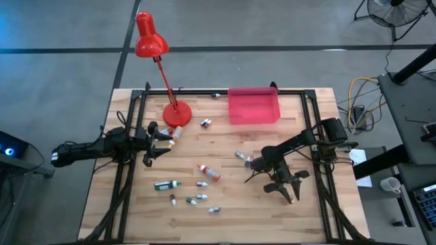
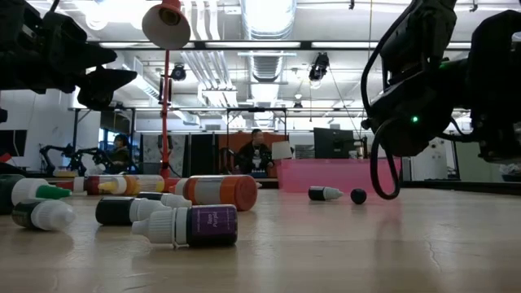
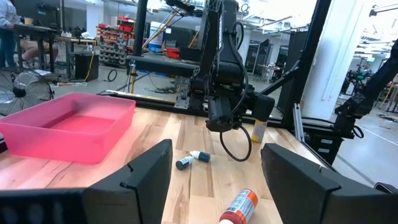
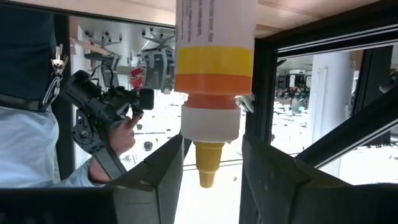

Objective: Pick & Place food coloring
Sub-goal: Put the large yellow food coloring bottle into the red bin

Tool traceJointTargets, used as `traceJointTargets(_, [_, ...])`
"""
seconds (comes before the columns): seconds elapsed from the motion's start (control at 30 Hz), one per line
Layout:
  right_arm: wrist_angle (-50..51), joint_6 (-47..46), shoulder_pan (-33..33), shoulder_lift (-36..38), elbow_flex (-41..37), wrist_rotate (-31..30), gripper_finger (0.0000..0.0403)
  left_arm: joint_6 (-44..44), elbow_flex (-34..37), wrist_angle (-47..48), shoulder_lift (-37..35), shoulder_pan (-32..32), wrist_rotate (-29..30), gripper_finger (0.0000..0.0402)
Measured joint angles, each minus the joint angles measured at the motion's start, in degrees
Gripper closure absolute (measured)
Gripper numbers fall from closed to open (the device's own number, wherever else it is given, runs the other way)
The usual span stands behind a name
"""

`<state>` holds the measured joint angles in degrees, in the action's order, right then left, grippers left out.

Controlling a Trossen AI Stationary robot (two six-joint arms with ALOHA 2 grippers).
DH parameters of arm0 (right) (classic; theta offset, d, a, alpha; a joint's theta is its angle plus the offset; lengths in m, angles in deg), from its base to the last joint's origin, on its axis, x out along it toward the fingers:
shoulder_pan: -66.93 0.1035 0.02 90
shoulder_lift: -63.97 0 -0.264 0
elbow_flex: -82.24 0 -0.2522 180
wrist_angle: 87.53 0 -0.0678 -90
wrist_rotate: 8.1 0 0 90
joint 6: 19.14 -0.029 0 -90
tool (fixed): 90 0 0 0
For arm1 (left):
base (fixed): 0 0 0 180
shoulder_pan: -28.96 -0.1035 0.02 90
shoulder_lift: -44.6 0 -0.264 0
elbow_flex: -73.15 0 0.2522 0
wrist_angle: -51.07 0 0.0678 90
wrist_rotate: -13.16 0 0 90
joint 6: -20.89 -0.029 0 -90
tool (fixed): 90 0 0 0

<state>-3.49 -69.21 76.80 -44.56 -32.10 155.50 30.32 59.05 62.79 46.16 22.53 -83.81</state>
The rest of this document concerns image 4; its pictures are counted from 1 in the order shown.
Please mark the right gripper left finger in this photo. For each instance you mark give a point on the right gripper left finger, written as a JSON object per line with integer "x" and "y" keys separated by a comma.
{"x": 161, "y": 186}

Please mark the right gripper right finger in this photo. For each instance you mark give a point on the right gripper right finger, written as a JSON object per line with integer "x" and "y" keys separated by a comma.
{"x": 280, "y": 186}

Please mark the large yellow-capped dye bottle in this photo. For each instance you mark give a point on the large yellow-capped dye bottle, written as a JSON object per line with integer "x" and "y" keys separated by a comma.
{"x": 214, "y": 62}

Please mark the person's hand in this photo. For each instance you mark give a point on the person's hand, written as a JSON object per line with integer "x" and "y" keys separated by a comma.
{"x": 121, "y": 137}

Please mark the white building pillar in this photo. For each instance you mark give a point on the white building pillar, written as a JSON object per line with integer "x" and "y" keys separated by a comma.
{"x": 329, "y": 109}

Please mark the red background object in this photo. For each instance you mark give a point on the red background object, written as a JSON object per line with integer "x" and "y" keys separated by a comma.
{"x": 136, "y": 77}

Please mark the grey office chair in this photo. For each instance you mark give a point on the grey office chair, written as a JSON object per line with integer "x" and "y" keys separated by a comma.
{"x": 158, "y": 62}
{"x": 102, "y": 59}

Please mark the person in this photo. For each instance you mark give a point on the person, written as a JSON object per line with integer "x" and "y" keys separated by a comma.
{"x": 25, "y": 140}

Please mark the silver carabiner with keys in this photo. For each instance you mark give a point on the silver carabiner with keys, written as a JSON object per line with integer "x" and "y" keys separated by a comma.
{"x": 57, "y": 62}

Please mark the silver metal bracket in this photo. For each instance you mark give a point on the silver metal bracket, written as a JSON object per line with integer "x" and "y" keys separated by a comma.
{"x": 247, "y": 102}

